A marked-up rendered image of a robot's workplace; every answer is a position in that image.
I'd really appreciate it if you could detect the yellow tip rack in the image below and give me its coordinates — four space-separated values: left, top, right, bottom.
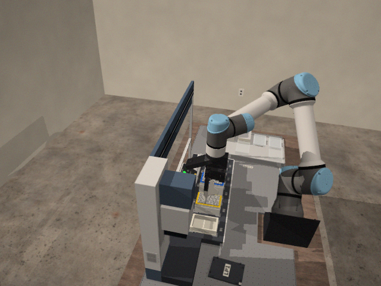
194 192 222 216

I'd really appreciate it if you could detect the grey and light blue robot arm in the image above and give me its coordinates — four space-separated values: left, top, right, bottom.
206 72 333 217

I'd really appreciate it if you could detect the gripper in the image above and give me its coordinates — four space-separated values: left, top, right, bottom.
203 152 229 203

